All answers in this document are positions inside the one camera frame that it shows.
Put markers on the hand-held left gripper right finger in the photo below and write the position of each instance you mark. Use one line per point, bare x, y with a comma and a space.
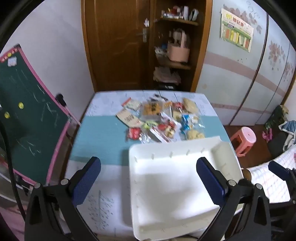
210, 183

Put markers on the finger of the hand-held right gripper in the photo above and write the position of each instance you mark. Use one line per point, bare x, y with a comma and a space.
278, 171

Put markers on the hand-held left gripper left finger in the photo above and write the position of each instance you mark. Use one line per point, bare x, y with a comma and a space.
86, 183

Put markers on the white plastic tray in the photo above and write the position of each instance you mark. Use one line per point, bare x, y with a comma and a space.
173, 180

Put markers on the small crumbly cake packet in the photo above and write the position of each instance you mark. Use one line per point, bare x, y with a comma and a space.
195, 134

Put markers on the blue snack packet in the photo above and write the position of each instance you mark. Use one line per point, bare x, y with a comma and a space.
186, 120

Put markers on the white printed snack packet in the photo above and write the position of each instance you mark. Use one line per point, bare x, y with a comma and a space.
155, 135

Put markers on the brown snack packet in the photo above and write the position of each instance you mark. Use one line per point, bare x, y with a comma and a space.
128, 118

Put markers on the large crumbly cake packet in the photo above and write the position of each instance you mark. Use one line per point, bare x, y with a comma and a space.
190, 105

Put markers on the green snack packet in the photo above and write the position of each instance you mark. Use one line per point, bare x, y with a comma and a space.
148, 125

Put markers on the red-edged white snack packet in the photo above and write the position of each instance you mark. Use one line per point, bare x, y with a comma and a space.
129, 103

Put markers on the clear yellow pastry packet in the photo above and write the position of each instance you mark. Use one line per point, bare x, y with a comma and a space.
151, 110

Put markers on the round wooden knob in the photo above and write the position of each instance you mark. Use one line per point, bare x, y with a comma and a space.
247, 175

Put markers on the pink toy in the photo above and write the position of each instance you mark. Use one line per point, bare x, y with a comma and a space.
267, 136

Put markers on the pile of clothes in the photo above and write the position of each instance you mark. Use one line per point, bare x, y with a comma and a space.
289, 128

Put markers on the pink plastic stool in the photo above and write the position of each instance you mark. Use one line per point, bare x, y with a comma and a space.
245, 134

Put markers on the green bag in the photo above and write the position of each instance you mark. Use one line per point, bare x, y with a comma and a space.
276, 118

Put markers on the printed tablecloth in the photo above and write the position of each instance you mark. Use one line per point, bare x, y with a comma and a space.
99, 129

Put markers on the pink blanket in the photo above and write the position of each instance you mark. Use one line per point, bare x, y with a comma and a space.
11, 223

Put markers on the black chalkboard knob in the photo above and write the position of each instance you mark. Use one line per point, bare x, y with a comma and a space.
61, 98

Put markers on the floral wardrobe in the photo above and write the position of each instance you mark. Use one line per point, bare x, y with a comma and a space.
231, 81

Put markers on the black box under shelf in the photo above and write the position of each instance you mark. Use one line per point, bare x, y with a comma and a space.
168, 87

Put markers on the stack of folded cloths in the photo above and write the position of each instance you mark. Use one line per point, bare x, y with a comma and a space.
166, 75

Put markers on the wooden corner shelf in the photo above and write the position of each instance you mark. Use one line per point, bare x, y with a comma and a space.
182, 67

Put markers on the pink basket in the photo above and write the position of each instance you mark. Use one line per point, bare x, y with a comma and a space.
178, 54

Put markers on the wooden door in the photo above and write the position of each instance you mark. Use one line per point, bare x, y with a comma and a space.
115, 46

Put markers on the white door hook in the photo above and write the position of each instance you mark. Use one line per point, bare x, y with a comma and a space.
146, 22

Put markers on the group of shelf bottles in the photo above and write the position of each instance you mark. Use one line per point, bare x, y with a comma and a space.
180, 12

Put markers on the green chalkboard with pink frame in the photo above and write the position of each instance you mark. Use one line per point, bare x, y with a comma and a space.
27, 111

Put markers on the wall poster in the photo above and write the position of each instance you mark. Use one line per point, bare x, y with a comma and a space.
235, 32

